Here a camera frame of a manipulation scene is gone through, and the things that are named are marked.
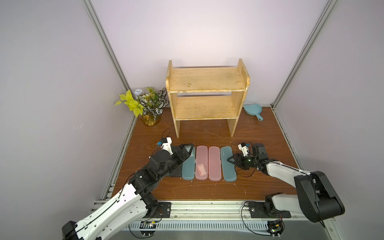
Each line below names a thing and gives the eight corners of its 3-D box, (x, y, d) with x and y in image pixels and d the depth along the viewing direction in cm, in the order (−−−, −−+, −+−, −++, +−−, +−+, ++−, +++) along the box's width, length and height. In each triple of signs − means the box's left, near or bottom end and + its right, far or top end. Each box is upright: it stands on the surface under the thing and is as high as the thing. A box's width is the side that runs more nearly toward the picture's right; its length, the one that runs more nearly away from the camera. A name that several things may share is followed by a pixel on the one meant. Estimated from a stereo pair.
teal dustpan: (247, 120, 113) (248, 119, 112) (243, 106, 124) (243, 104, 122) (265, 120, 113) (266, 118, 111) (259, 106, 124) (260, 104, 122)
